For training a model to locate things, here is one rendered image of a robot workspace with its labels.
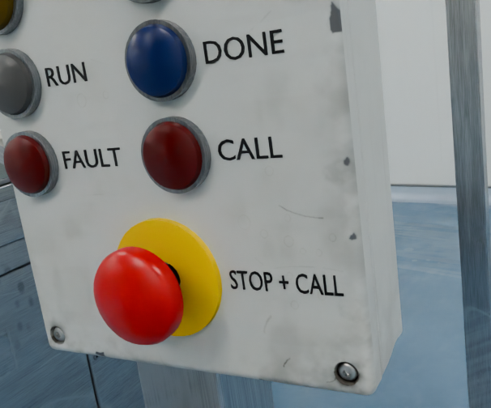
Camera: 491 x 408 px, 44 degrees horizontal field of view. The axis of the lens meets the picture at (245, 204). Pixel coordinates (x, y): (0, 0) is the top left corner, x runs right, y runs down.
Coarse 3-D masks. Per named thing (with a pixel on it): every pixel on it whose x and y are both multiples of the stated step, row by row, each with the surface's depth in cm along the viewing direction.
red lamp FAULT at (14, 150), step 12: (12, 144) 27; (24, 144) 26; (36, 144) 26; (12, 156) 27; (24, 156) 27; (36, 156) 26; (12, 168) 27; (24, 168) 27; (36, 168) 26; (48, 168) 26; (12, 180) 27; (24, 180) 27; (36, 180) 27; (48, 180) 27; (36, 192) 27
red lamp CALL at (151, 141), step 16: (160, 128) 23; (176, 128) 23; (144, 144) 23; (160, 144) 23; (176, 144) 23; (192, 144) 22; (144, 160) 24; (160, 160) 23; (176, 160) 23; (192, 160) 23; (160, 176) 23; (176, 176) 23; (192, 176) 23
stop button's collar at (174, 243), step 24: (144, 240) 25; (168, 240) 25; (192, 240) 24; (192, 264) 24; (216, 264) 24; (192, 288) 25; (216, 288) 24; (312, 288) 22; (336, 288) 22; (192, 312) 25; (216, 312) 25
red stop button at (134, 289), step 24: (120, 264) 23; (144, 264) 22; (168, 264) 25; (96, 288) 24; (120, 288) 23; (144, 288) 22; (168, 288) 22; (120, 312) 23; (144, 312) 23; (168, 312) 22; (120, 336) 24; (144, 336) 23; (168, 336) 23
